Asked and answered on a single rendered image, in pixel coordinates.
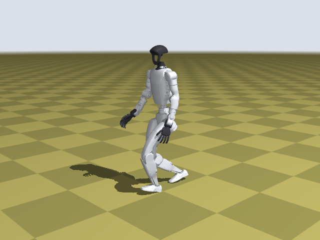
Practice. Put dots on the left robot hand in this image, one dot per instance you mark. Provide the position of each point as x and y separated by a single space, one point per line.
165 131

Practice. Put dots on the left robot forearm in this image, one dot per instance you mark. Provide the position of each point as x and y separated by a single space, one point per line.
172 110

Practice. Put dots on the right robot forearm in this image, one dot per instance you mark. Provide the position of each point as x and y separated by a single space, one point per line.
140 105

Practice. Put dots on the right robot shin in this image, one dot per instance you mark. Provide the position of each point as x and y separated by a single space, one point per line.
168 166

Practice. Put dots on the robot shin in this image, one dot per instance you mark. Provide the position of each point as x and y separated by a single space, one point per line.
150 168
168 166

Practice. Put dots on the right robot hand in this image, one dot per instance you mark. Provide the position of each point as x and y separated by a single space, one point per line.
125 119

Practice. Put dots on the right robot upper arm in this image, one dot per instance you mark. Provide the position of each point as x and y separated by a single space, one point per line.
147 93

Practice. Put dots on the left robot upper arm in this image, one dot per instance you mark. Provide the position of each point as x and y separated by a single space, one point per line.
171 77

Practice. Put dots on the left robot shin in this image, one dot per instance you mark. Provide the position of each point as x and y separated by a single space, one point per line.
150 168

